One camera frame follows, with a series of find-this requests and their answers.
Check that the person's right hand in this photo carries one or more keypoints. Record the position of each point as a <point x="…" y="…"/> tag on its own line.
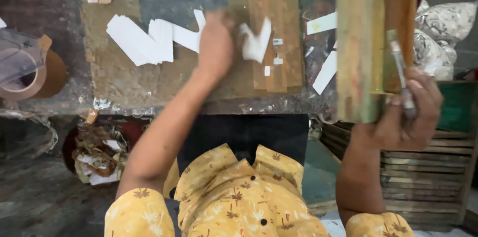
<point x="407" y="128"/>

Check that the person's left hand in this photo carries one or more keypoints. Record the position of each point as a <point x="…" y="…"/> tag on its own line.
<point x="214" y="46"/>

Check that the person's left fingers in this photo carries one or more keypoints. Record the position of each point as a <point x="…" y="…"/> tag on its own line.
<point x="221" y="18"/>

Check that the person's right fingers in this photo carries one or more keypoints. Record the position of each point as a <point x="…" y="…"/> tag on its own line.
<point x="425" y="91"/>

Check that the white paper piece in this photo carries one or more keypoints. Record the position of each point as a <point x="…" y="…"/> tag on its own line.
<point x="257" y="44"/>

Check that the stained wooden block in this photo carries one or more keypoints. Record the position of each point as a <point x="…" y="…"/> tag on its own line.
<point x="360" y="42"/>

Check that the green box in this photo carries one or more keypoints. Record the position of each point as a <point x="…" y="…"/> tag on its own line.
<point x="457" y="106"/>

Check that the stack of brown cardboard sheets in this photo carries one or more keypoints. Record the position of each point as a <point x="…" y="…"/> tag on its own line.
<point x="278" y="1"/>

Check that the clear plastic bag of scraps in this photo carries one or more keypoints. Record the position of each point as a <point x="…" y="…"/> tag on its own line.
<point x="444" y="27"/>

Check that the pile of white paper strips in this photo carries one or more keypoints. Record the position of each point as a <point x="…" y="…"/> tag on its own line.
<point x="145" y="40"/>

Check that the stack of wooden frames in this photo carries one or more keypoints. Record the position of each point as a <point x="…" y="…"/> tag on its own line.
<point x="425" y="177"/>

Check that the white paper strip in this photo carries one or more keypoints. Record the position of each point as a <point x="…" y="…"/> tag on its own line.
<point x="325" y="72"/>
<point x="321" y="23"/>

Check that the black trousers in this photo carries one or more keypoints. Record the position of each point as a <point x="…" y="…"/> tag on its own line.
<point x="242" y="132"/>

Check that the large brown paper mat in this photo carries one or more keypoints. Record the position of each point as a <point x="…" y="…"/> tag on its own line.
<point x="112" y="68"/>

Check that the basket of paper scraps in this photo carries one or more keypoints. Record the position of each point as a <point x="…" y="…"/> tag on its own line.
<point x="99" y="151"/>

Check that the yellow leaf print shirt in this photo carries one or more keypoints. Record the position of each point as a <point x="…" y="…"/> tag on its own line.
<point x="239" y="199"/>

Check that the brown packing tape roll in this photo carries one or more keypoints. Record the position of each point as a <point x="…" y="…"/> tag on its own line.
<point x="41" y="80"/>

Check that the clear plastic tape dispenser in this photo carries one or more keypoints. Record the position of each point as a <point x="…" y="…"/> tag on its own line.
<point x="18" y="55"/>

